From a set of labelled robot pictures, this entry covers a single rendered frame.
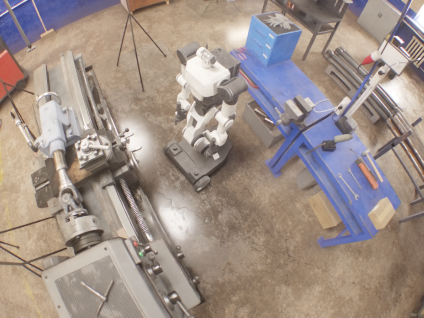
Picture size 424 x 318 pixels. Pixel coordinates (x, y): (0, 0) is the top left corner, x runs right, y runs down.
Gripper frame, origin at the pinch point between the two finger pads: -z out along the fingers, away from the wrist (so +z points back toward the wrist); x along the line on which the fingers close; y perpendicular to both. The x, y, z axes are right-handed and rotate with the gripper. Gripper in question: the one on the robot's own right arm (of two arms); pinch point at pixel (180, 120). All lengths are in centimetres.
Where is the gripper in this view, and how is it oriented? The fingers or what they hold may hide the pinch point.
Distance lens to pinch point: 212.6
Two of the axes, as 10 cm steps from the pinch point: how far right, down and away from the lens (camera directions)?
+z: 2.2, -5.1, -8.3
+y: 6.5, 7.1, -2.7
